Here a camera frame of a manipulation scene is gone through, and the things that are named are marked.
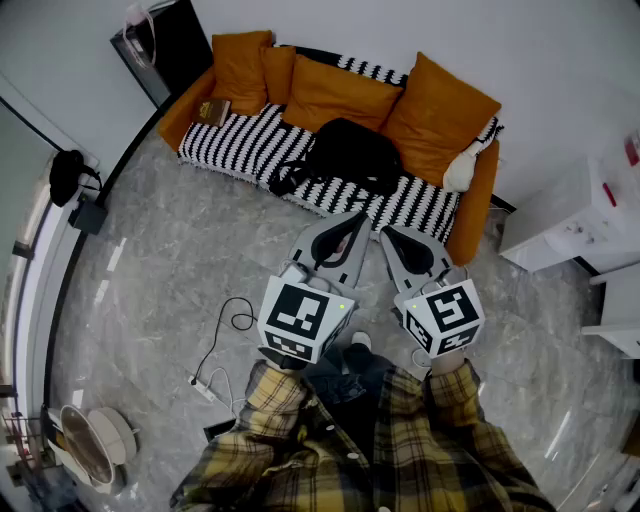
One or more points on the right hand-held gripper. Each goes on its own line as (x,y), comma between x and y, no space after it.
(450,310)

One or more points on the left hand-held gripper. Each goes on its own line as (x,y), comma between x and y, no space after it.
(300,312)

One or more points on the orange sofa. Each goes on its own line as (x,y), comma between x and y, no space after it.
(475,215)

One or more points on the black bag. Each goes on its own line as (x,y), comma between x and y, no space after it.
(352,150)

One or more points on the black shoulder bag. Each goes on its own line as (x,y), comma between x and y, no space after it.
(67,177)

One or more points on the person's right forearm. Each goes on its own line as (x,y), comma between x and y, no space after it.
(457,400)

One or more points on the person's left forearm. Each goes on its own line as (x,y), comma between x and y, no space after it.
(275,400)

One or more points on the white cloth on sofa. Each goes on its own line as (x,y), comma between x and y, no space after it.
(462,167)

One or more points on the black white patterned sofa cover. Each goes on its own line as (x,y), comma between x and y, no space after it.
(240,142)

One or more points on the black wristband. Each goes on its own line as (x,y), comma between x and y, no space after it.
(285,359)

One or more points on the person's left white shoe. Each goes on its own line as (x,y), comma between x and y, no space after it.
(361,340)

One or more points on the white power strip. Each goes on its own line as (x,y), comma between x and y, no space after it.
(202,389)

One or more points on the black flat tablet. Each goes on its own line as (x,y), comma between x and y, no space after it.
(220,429)

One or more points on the white side table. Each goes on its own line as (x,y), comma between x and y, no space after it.
(560,215)

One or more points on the yellow plaid shirt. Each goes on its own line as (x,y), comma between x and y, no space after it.
(425,465)

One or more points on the white shelf unit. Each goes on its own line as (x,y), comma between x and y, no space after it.
(620,310)

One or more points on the large square orange cushion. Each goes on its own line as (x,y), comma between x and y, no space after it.
(440,120)

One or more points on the red pen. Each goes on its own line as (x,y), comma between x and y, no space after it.
(609,194)

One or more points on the brown book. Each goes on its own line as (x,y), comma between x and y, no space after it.
(214,111)

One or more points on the wide orange cushion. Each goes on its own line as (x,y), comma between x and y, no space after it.
(335,95)

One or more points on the black box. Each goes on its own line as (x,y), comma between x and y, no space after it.
(89,215)

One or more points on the round beige appliance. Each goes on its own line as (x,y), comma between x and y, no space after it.
(100,440)

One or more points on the small orange cushion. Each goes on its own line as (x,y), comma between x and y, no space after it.
(278,72)

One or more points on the plump orange cushion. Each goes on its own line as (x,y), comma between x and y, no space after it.
(240,70)

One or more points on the black cabinet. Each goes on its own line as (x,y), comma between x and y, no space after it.
(175,45)

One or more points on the glass door frame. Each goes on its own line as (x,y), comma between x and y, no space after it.
(30,300)

